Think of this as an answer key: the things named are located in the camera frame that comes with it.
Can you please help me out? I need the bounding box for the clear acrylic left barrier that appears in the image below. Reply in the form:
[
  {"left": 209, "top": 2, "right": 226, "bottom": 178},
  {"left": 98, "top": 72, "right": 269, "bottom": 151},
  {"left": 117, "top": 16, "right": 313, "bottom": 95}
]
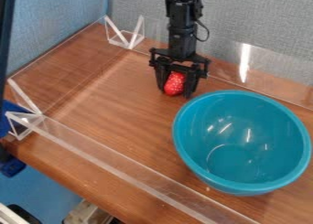
[{"left": 7, "top": 16, "right": 133, "bottom": 113}]

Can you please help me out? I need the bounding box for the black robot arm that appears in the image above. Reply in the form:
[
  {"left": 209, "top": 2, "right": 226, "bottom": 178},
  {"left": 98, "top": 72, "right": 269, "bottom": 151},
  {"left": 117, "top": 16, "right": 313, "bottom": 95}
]
[{"left": 150, "top": 0, "right": 210, "bottom": 99}]

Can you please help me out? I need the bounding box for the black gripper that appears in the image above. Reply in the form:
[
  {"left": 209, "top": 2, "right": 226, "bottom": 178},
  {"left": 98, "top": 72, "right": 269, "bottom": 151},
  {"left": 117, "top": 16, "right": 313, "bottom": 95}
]
[{"left": 150, "top": 48, "right": 212, "bottom": 99}]

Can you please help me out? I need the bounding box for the white black object below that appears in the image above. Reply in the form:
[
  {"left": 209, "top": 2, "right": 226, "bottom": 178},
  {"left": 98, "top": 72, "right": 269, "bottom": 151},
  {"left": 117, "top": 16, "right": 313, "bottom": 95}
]
[{"left": 0, "top": 203, "right": 42, "bottom": 224}]

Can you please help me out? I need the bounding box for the grey box under table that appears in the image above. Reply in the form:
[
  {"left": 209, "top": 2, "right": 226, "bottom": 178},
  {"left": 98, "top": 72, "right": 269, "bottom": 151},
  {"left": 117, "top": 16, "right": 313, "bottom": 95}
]
[{"left": 63, "top": 200, "right": 122, "bottom": 224}]

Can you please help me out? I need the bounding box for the clear acrylic front barrier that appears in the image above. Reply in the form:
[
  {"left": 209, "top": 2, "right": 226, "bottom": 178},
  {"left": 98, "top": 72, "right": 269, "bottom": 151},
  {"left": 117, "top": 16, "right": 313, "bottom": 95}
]
[{"left": 7, "top": 112, "right": 260, "bottom": 224}]

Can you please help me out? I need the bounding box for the red strawberry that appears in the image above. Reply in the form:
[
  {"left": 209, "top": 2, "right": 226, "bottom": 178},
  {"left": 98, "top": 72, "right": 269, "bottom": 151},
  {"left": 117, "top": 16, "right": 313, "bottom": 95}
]
[{"left": 163, "top": 71, "right": 185, "bottom": 96}]

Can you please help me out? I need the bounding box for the clear acrylic barrier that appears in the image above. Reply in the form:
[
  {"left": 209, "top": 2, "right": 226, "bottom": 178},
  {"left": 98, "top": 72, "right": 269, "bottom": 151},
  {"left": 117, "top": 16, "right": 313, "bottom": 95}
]
[
  {"left": 134, "top": 15, "right": 313, "bottom": 112},
  {"left": 7, "top": 112, "right": 260, "bottom": 224},
  {"left": 7, "top": 16, "right": 133, "bottom": 113}
]

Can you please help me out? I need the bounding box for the blue clamp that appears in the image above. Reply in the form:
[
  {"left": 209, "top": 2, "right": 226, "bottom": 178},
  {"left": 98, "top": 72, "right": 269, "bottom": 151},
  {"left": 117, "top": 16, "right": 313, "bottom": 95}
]
[{"left": 0, "top": 100, "right": 30, "bottom": 178}]

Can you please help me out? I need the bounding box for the clear acrylic back barrier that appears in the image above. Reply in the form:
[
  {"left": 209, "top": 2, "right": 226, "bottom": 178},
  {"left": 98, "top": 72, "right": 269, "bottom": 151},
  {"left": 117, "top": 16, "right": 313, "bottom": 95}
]
[{"left": 134, "top": 15, "right": 313, "bottom": 112}]

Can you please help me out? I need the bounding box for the dark blue frame post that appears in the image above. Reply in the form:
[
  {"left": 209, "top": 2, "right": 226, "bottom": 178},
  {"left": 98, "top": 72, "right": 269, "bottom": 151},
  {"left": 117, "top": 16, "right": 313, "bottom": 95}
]
[{"left": 0, "top": 0, "right": 16, "bottom": 95}]

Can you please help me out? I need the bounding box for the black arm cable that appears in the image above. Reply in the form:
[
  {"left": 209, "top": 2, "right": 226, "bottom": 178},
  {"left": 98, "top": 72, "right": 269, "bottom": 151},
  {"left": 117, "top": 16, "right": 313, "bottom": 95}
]
[{"left": 193, "top": 18, "right": 210, "bottom": 43}]

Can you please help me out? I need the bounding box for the blue plastic bowl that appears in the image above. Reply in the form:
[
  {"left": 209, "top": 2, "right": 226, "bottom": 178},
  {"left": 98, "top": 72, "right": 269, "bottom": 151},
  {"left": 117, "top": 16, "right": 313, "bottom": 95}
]
[{"left": 173, "top": 90, "right": 312, "bottom": 197}]

